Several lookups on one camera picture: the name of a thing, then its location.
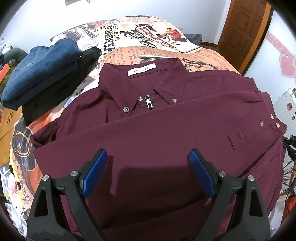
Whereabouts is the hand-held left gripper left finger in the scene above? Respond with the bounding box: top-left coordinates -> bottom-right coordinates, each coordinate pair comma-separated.
26,148 -> 109,241

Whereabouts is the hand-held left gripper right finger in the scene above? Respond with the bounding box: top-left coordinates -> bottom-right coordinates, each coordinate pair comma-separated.
188,149 -> 271,241

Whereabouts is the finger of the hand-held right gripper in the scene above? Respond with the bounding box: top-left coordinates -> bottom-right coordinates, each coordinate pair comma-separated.
282,136 -> 296,163

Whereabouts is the maroon button-down shirt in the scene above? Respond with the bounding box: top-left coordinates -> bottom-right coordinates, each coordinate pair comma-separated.
30,58 -> 288,241

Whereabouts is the person's right forearm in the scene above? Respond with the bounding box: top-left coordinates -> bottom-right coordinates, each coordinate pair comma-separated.
281,185 -> 296,224

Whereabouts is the white suitcase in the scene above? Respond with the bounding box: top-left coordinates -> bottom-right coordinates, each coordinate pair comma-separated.
274,87 -> 296,137

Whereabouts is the folded black garment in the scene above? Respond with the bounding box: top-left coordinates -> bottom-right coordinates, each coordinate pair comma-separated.
22,47 -> 102,127

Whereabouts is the folded blue garment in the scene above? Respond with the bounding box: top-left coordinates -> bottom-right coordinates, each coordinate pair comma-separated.
0,39 -> 84,110

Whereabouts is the brown wooden door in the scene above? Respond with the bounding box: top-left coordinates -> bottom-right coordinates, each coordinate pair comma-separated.
217,0 -> 274,76

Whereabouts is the dark blue cloth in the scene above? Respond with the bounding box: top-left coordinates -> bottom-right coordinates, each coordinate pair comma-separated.
184,34 -> 203,45

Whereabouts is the printed newspaper-pattern blanket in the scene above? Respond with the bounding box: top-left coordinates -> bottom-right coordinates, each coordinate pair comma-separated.
0,15 -> 245,237

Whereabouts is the pink heart wall decoration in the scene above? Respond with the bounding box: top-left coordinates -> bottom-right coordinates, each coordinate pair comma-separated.
266,32 -> 296,78

